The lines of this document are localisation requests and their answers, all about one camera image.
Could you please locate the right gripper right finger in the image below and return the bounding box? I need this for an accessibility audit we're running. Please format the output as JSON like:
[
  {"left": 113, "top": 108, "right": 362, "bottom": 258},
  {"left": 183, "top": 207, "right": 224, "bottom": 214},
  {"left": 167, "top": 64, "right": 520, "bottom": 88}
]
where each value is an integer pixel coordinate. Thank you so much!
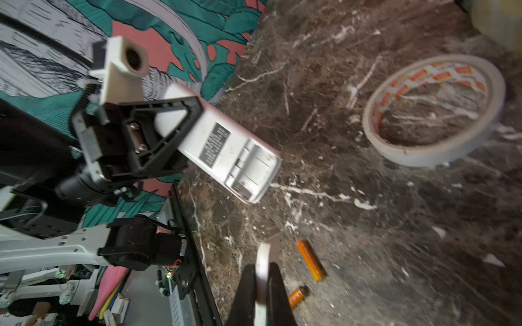
[{"left": 266, "top": 262, "right": 297, "bottom": 326}]

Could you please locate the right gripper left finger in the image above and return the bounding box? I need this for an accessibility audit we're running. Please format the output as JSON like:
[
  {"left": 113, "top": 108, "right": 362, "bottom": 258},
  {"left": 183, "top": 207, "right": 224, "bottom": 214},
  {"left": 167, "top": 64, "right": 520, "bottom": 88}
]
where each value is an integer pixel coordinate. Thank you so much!
[{"left": 225, "top": 264, "right": 257, "bottom": 326}]

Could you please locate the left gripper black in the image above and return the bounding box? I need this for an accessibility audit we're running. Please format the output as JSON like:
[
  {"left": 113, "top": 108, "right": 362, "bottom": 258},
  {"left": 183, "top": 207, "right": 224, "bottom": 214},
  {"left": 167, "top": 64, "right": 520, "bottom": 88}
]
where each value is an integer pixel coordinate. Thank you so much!
[{"left": 54, "top": 96, "right": 203, "bottom": 204}]

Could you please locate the orange battery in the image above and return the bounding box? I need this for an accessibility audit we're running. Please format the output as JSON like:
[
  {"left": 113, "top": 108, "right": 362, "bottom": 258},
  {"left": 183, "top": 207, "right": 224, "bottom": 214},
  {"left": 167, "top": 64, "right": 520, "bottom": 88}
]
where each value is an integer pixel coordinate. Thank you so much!
[
  {"left": 288, "top": 285, "right": 309, "bottom": 309},
  {"left": 297, "top": 240, "right": 326, "bottom": 282}
]

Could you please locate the white battery cover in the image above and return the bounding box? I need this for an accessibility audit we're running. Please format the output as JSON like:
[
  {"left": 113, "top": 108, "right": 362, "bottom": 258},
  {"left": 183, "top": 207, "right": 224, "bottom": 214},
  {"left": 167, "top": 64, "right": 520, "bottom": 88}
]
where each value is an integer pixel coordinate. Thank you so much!
[{"left": 254, "top": 234, "right": 281, "bottom": 326}]

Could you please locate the white red remote control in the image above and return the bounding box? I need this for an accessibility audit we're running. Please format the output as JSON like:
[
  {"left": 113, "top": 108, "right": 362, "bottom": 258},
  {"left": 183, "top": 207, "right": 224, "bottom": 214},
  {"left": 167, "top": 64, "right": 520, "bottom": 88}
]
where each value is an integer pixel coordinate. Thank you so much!
[{"left": 163, "top": 84, "right": 282, "bottom": 204}]

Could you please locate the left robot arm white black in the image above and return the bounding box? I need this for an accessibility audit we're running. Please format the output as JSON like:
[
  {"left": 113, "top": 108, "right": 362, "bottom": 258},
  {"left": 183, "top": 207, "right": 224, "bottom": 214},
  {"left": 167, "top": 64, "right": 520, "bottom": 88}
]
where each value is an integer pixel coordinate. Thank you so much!
[{"left": 1, "top": 96, "right": 203, "bottom": 239}]

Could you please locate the pink object on shelf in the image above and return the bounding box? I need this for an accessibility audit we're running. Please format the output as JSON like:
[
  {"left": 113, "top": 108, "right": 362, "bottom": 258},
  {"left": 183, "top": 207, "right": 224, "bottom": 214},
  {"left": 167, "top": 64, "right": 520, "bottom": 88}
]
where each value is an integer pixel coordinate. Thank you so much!
[{"left": 88, "top": 266, "right": 129, "bottom": 321}]

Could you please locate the white tape roll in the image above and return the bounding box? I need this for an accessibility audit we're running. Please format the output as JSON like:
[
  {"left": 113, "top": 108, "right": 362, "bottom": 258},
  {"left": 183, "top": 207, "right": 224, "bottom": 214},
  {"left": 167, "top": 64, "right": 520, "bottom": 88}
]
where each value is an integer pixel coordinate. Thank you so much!
[{"left": 362, "top": 54, "right": 507, "bottom": 167}]

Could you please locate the spice jar black lid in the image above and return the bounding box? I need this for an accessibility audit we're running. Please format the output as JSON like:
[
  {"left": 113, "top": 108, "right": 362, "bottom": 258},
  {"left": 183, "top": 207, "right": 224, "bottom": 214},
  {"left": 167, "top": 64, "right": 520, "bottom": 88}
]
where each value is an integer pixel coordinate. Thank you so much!
[{"left": 466, "top": 0, "right": 521, "bottom": 54}]

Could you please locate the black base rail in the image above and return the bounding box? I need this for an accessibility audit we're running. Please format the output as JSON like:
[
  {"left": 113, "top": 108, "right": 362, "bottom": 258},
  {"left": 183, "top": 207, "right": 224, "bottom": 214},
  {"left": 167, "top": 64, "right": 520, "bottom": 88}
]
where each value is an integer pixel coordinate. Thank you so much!
[{"left": 165, "top": 184, "right": 222, "bottom": 325}]

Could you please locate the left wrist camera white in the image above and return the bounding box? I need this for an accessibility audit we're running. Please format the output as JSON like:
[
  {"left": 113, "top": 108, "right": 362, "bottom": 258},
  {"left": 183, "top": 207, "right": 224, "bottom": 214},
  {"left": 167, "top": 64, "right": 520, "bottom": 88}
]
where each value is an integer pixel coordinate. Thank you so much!
[{"left": 89, "top": 36, "right": 150, "bottom": 105}]

